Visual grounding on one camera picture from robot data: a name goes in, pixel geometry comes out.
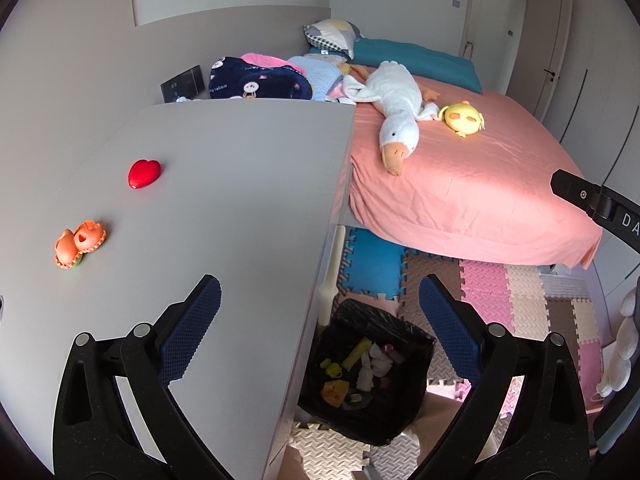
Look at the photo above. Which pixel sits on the pink bed sheet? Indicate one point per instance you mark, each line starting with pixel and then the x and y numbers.
pixel 486 197

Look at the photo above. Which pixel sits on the teal pillow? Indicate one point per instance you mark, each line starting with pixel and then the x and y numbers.
pixel 419 61

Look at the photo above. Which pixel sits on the white goose plush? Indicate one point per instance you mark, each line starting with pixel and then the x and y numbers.
pixel 394 92

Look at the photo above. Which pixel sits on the black trash bin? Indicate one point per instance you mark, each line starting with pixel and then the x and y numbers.
pixel 366 373

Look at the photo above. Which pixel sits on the pink garment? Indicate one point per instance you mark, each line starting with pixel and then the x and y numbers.
pixel 262 60

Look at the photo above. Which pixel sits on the black wall socket panel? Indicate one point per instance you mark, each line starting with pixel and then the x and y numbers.
pixel 187 85

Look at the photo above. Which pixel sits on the white plush toy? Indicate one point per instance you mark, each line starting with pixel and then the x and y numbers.
pixel 625 347

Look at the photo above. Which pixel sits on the navy fleece blanket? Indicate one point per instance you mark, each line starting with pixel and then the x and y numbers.
pixel 233 78

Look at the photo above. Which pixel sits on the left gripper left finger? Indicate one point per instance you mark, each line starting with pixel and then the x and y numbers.
pixel 115 417

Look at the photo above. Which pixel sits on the colourful foam floor mat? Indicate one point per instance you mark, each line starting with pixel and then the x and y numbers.
pixel 523 418

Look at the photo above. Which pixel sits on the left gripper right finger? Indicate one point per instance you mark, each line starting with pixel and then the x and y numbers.
pixel 548 436

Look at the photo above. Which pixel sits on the yellow chick plush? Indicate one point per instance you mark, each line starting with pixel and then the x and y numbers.
pixel 462 118

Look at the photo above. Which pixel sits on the red heart toy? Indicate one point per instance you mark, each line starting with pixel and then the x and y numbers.
pixel 143 172

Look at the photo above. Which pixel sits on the checkered patchwork pillow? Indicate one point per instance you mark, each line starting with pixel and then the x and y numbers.
pixel 333 36

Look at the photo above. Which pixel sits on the wardrobe door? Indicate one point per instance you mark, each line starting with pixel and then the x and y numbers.
pixel 491 39

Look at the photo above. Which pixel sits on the light blue knitted blanket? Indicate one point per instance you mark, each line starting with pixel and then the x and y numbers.
pixel 322 72

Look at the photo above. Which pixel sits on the orange scalloped plastic toy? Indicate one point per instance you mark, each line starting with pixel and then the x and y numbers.
pixel 71 246

